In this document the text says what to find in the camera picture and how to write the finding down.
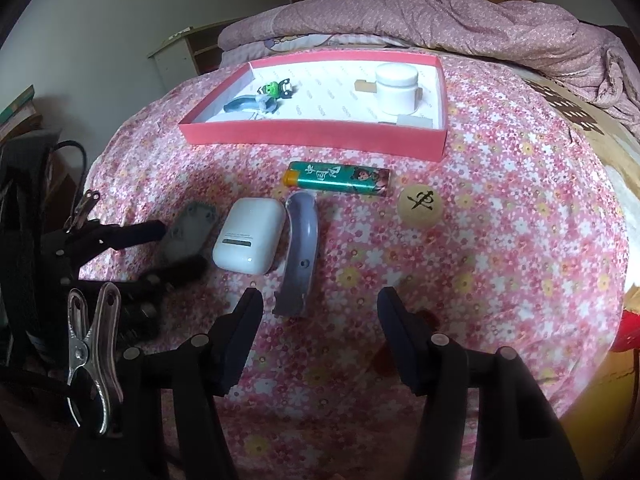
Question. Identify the white plastic jar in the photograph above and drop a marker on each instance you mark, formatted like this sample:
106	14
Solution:
396	90

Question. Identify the metal spring clip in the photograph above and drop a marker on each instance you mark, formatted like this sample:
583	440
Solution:
82	355
82	207

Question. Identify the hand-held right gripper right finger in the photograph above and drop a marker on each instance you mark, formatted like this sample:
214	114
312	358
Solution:
400	340

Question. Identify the stack of books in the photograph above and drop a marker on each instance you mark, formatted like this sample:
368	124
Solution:
17	110

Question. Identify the grey plastic plate with holes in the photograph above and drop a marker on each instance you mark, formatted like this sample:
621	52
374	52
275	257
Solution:
190	230

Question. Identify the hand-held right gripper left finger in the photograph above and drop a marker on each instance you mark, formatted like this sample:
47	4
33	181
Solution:
239	345

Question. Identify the yellow and red cloth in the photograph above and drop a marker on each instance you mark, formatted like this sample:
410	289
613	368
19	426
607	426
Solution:
600	410

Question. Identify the round wooden chess piece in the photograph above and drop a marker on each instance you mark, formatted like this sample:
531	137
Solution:
419	212

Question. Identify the long grey curved plastic piece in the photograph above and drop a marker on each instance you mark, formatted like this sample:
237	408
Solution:
300	240

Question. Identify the pink floral bedsheet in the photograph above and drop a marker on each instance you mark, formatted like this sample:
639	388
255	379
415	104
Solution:
500	260

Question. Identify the shallow pink cardboard box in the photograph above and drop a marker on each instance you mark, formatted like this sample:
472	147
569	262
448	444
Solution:
310	140

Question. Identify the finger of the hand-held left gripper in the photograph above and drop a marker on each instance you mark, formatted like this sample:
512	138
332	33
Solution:
125	235
167	274

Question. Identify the green printed lighter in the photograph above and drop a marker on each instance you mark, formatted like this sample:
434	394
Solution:
340	178

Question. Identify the purple floral quilt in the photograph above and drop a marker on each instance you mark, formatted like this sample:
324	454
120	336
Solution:
425	15

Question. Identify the small grey plastic piece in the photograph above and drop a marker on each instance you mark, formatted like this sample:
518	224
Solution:
266	103

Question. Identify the white bedside cabinet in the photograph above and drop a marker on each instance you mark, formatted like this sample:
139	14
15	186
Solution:
172	60

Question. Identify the blue curved plastic piece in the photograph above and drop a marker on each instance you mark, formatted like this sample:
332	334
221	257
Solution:
239	105

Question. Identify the white earbuds case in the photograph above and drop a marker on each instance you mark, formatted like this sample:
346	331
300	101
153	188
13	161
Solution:
247	237

